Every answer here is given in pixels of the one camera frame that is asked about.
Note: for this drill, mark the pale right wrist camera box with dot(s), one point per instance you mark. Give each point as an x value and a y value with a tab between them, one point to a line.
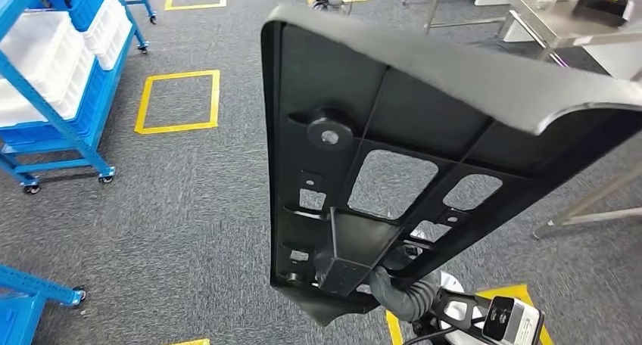
514	322

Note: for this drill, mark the stainless steel workbench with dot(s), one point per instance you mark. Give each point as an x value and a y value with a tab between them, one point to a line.
541	24

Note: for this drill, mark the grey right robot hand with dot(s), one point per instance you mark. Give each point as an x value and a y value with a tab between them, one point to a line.
386	292

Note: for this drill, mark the blue plastic bin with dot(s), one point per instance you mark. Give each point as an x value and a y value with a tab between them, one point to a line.
93	112
85	4

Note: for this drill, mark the black plastic plate bracket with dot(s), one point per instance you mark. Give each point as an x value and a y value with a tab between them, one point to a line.
326	72

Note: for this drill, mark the white plastic bin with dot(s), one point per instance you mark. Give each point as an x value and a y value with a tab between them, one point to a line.
40	47
75	92
103	22
118	47

